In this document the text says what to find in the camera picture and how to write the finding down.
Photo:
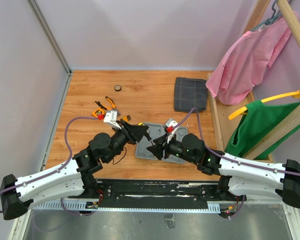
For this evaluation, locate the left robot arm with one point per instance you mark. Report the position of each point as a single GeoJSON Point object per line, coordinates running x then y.
{"type": "Point", "coordinates": [72, 178]}

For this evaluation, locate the yellow clothes hanger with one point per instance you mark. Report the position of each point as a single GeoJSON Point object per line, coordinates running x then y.
{"type": "Point", "coordinates": [243, 110]}

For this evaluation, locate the green shirt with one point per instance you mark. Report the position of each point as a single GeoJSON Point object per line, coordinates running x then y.
{"type": "Point", "coordinates": [257, 123]}

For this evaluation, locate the hex key set orange holder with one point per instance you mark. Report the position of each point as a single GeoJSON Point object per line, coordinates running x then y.
{"type": "Point", "coordinates": [126, 118]}

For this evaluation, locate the dark grey checked cloth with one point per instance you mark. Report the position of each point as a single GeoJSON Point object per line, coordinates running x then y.
{"type": "Point", "coordinates": [190, 93]}

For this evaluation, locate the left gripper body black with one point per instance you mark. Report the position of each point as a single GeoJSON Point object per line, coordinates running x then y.
{"type": "Point", "coordinates": [125, 132]}

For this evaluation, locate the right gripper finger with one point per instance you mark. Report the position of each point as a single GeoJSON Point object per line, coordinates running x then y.
{"type": "Point", "coordinates": [157, 151]}
{"type": "Point", "coordinates": [162, 140]}

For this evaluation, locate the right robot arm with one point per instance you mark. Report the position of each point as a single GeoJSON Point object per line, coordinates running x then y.
{"type": "Point", "coordinates": [238, 176]}

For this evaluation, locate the pink shirt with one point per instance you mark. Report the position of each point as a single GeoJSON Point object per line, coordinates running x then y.
{"type": "Point", "coordinates": [243, 66]}

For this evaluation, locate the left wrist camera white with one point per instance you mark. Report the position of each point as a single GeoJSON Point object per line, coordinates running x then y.
{"type": "Point", "coordinates": [110, 118]}

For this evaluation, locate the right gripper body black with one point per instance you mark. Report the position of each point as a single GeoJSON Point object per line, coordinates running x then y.
{"type": "Point", "coordinates": [174, 147]}

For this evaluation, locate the wooden clothes rack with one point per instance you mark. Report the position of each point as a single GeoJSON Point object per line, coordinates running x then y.
{"type": "Point", "coordinates": [222, 124]}

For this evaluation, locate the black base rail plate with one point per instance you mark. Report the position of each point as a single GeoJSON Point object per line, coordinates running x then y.
{"type": "Point", "coordinates": [156, 194]}

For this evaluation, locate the orange black pliers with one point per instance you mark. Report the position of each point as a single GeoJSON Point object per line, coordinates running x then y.
{"type": "Point", "coordinates": [113, 106]}

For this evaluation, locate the yellow tape measure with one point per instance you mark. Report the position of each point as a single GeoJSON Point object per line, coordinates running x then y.
{"type": "Point", "coordinates": [97, 112]}

